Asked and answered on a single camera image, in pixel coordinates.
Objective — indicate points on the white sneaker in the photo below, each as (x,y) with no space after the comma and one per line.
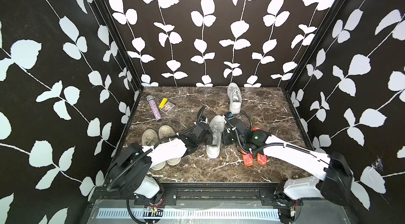
(217,126)
(235,98)

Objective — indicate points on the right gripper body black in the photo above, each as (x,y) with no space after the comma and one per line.
(228,139)

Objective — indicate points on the purple glitter tube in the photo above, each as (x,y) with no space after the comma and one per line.
(154,107)

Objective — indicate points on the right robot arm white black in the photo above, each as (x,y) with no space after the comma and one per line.
(330,176)

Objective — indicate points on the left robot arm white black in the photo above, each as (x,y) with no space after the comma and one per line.
(128,173)

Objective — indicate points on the white slotted cable duct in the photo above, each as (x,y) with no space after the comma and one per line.
(239,214)

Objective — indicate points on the small purple card box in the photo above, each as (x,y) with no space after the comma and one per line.
(168,106)

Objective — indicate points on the beige sneaker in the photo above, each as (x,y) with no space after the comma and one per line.
(150,138)
(164,132)

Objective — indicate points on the yellow wedge block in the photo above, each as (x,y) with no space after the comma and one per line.
(163,103)

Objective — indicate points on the red orange insole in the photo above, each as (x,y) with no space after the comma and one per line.
(247,159)

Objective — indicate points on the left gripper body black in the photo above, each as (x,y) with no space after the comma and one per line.
(207,140)

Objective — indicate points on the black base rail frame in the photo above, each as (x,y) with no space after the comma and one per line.
(269,194)

